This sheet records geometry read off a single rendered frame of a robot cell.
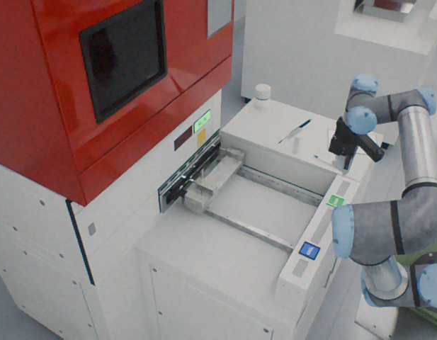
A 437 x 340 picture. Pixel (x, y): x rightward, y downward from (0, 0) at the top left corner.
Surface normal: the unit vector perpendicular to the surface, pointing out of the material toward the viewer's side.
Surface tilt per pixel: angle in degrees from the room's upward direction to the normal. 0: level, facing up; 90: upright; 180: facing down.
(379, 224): 42
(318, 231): 0
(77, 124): 90
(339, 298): 0
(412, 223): 36
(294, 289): 90
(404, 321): 0
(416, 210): 18
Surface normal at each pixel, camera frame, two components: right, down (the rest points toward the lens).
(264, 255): 0.02, -0.75
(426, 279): -0.32, -0.20
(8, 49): -0.51, 0.56
